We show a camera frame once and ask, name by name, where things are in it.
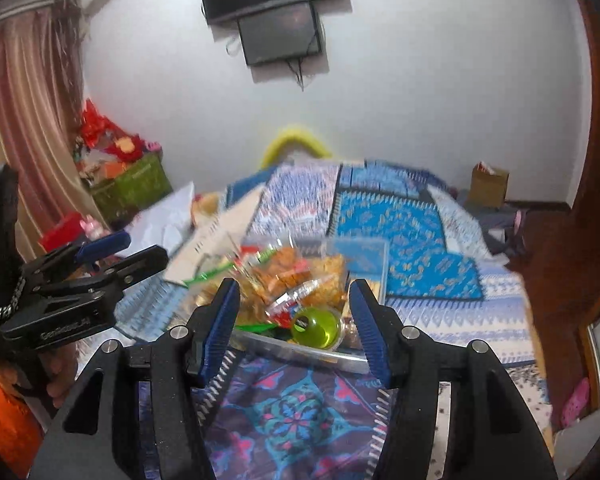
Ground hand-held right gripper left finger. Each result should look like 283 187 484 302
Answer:
27 277 242 480

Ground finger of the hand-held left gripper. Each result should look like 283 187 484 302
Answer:
22 230 132 286
32 245 171 311

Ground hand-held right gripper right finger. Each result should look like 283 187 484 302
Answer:
349 278 561 480

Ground clear packet with green band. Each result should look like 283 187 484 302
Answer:
187 247 273 288

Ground green jelly cup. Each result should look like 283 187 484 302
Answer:
289 306 343 351

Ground red white candy wrapper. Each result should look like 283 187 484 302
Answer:
267 285 326 326

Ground clear plastic container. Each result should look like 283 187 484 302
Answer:
172 232 396 376

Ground yellow crispy snack packet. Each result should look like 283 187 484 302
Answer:
305 255 348 306

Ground orange crispy snack packet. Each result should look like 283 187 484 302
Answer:
252 247 311 306

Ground person's left hand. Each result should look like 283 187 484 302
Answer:
42 345 81 410

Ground pink plush toy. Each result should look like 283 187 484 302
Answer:
80 214 111 241

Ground red box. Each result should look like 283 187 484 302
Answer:
39 211 83 256

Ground white plastic bag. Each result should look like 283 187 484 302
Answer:
125 182 196 248

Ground green storage crate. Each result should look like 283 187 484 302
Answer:
89 152 173 221

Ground yellow white snack packet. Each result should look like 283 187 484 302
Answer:
190 192 223 228

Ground patchwork bed blanket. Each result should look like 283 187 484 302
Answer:
115 160 553 480

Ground red yellow plush toy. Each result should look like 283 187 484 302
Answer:
107 134 148 161

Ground red plastic bag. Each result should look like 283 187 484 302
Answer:
80 99 118 148

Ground striped curtain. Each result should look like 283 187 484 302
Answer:
0 0 98 261

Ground brown paper bag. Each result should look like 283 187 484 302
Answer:
469 161 510 208

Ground pink slipper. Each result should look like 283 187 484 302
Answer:
560 377 592 428

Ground yellow ring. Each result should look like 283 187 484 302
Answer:
260 126 333 168

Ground black monitor cable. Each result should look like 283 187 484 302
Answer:
286 57 306 92

